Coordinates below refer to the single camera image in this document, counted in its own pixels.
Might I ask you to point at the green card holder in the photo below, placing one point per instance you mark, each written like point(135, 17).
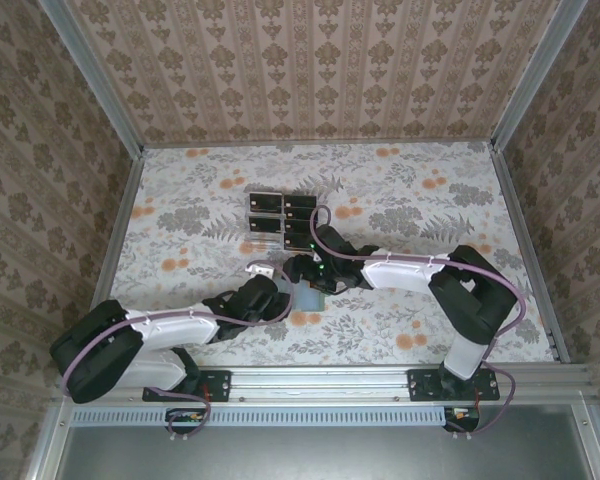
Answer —
point(312, 300)

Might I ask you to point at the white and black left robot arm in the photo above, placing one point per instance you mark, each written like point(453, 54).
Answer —
point(175, 327)

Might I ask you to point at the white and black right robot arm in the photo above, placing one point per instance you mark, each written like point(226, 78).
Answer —
point(405, 272)

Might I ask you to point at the small black control board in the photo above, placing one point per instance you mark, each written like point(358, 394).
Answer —
point(185, 417)
point(462, 415)

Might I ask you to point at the grey metal sheet panel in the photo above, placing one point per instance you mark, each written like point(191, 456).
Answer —
point(330, 455)

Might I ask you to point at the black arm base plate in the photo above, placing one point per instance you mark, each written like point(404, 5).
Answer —
point(422, 387)
point(219, 386)

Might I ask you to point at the aluminium front mounting rail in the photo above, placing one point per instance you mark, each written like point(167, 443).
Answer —
point(320, 382)

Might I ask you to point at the aluminium table back rail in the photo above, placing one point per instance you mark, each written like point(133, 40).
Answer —
point(320, 144)

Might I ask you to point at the aluminium table side rail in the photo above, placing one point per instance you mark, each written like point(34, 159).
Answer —
point(115, 250)
point(529, 250)

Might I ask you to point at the aluminium upright frame post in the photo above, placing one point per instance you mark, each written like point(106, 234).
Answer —
point(535, 75)
point(96, 80)

